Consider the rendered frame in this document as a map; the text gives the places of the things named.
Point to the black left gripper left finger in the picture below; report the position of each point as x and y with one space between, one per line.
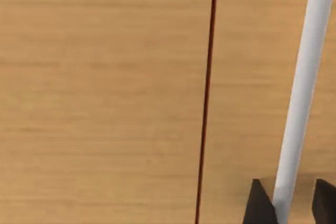
258 205

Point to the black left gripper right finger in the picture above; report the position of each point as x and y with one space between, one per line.
325 203

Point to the wooden door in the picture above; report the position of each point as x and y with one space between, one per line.
105 98
252 77

